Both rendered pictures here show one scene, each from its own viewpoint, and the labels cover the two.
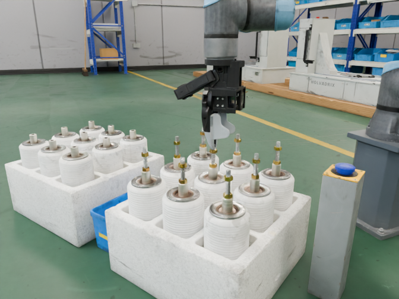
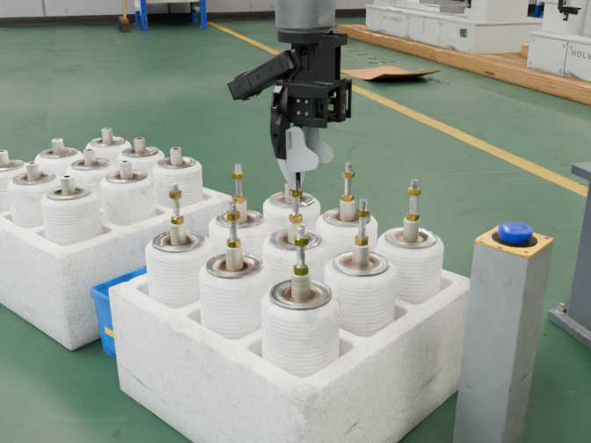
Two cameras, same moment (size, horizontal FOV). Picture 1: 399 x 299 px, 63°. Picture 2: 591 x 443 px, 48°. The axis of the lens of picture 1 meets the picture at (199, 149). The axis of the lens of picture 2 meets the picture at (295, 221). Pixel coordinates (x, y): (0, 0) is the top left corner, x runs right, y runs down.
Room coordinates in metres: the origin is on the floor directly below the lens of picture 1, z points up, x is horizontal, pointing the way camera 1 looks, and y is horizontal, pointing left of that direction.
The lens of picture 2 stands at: (-0.12, -0.12, 0.63)
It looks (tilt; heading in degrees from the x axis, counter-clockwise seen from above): 22 degrees down; 6
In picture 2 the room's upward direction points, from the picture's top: straight up
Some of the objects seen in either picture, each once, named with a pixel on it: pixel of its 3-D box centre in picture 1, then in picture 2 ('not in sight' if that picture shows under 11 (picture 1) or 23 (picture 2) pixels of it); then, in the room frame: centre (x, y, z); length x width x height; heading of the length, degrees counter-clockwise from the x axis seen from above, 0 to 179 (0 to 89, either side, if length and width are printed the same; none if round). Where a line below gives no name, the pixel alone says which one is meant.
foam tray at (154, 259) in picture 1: (212, 232); (295, 337); (0.76, -0.03, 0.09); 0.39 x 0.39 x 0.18; 53
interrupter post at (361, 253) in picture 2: (254, 184); (361, 255); (0.69, -0.13, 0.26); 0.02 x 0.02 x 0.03
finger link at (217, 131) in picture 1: (217, 132); (300, 160); (0.73, -0.04, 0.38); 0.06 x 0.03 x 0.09; 65
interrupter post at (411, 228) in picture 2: (276, 169); (411, 229); (0.78, -0.20, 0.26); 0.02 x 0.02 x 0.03
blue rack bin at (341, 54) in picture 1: (348, 53); not in sight; (6.47, -2.87, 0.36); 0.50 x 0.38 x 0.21; 114
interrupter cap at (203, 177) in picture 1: (212, 177); (295, 239); (0.76, -0.03, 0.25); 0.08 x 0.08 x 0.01
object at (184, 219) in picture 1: (183, 229); (237, 326); (0.66, 0.04, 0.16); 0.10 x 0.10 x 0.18
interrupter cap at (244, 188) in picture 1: (254, 190); (361, 264); (0.69, -0.13, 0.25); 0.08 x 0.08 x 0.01
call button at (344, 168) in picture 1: (344, 169); (514, 234); (0.64, -0.31, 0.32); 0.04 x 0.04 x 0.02
